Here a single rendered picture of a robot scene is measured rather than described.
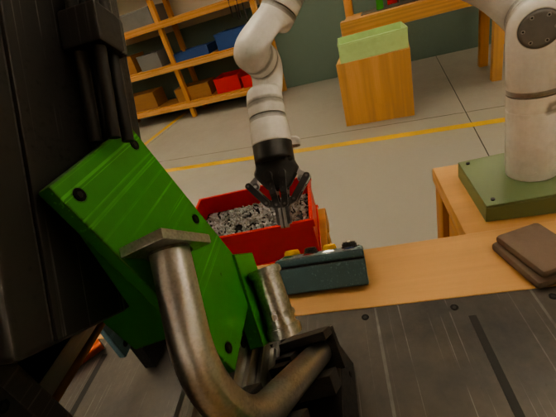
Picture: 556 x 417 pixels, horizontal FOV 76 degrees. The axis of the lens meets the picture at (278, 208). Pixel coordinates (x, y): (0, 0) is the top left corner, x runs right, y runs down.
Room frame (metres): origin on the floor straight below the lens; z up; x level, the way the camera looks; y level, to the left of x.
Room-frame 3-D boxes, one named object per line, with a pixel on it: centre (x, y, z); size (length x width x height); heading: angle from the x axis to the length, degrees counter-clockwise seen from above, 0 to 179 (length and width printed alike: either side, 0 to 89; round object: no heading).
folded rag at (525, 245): (0.36, -0.35, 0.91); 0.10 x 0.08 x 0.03; 179
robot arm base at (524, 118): (0.59, -0.52, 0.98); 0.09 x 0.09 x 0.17; 79
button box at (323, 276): (0.48, -0.04, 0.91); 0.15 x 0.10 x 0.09; 76
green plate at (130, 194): (0.28, 0.13, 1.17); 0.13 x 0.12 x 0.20; 76
